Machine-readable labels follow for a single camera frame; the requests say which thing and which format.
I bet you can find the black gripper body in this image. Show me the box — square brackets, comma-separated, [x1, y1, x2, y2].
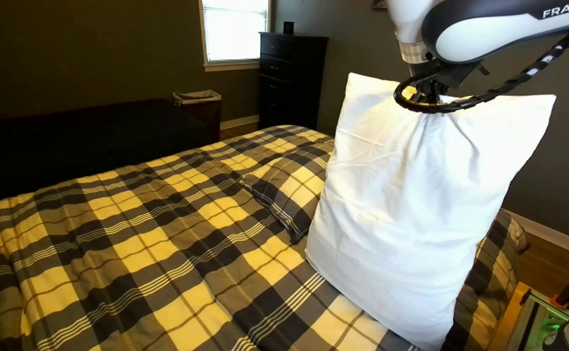
[413, 59, 493, 108]

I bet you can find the white pillow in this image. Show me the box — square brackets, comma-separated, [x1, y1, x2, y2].
[304, 71, 557, 351]

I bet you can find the large plaid pillow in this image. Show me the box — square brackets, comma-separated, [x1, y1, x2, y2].
[238, 151, 333, 244]

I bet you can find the black dresser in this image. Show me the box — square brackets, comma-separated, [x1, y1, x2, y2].
[255, 30, 331, 133]

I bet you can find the white baseboard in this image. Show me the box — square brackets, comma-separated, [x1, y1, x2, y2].
[505, 209, 569, 258]
[218, 114, 261, 133]

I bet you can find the bright window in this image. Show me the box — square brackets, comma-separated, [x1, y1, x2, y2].
[197, 0, 277, 75]

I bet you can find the orange black clamp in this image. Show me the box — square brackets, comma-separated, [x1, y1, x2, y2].
[551, 279, 569, 313]

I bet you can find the small bedside table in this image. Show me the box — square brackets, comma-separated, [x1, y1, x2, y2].
[171, 88, 224, 143]

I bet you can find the wooden board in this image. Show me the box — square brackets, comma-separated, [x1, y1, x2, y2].
[487, 279, 534, 351]

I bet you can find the yellow black plaid bed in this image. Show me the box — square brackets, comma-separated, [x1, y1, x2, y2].
[0, 123, 532, 351]

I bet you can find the black futon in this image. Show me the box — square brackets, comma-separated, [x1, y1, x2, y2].
[0, 96, 222, 207]

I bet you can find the teal green metal frame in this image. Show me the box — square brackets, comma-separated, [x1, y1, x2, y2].
[505, 285, 569, 351]

